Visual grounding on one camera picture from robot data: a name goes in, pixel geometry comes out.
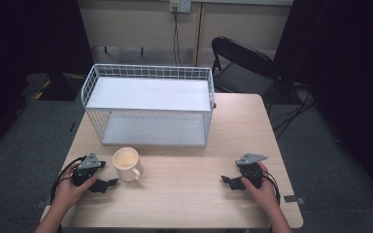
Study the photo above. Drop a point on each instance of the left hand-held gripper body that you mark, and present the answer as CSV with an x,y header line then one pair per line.
x,y
88,164

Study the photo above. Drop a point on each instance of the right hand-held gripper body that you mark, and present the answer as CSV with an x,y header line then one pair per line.
x,y
252,170

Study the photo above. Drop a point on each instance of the person's right hand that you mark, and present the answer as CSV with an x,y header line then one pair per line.
x,y
263,192

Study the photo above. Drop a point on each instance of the person's left hand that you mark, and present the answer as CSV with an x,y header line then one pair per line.
x,y
67,191

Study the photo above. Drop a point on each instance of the grey tape strip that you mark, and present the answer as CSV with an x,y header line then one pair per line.
x,y
42,203
293,199

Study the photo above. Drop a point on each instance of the black stand base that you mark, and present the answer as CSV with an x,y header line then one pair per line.
x,y
58,89

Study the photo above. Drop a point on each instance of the black folding chair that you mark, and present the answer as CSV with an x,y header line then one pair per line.
x,y
243,77

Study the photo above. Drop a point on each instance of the dark curtain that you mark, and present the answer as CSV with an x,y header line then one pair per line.
x,y
349,64

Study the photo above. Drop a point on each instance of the white wall socket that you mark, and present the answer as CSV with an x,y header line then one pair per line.
x,y
180,6

